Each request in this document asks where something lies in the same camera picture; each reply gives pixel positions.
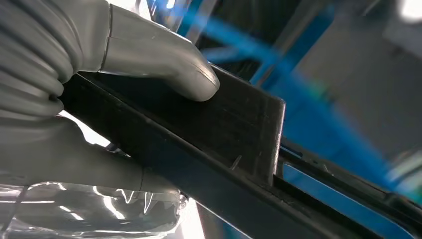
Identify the blue metal shelf rack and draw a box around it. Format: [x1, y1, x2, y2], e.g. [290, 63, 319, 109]
[145, 0, 422, 239]

